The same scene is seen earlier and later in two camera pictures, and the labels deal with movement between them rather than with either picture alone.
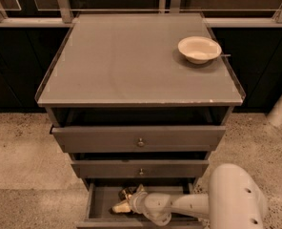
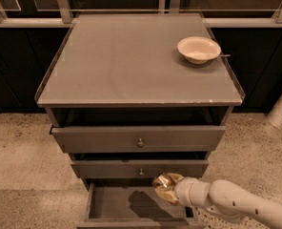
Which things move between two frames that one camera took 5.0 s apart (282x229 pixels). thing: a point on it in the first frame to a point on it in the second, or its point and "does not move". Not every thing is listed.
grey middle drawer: (139, 169) does not move
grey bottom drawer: (103, 197) does not move
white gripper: (136, 201) to (182, 191)
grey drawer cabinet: (139, 99) does not move
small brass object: (123, 194) to (161, 181)
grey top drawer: (135, 139) does not move
